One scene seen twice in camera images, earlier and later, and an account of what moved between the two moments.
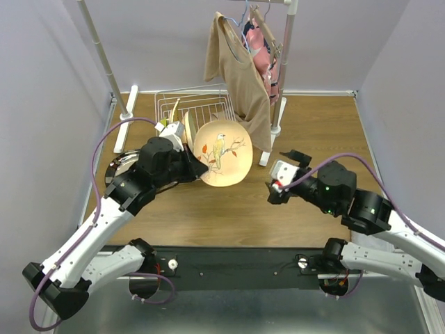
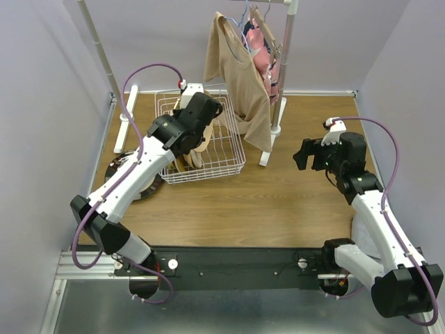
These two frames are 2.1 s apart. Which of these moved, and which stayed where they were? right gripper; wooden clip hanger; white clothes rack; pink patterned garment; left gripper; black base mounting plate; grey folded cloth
Moved: left gripper; right gripper
Stayed: white clothes rack; grey folded cloth; pink patterned garment; wooden clip hanger; black base mounting plate
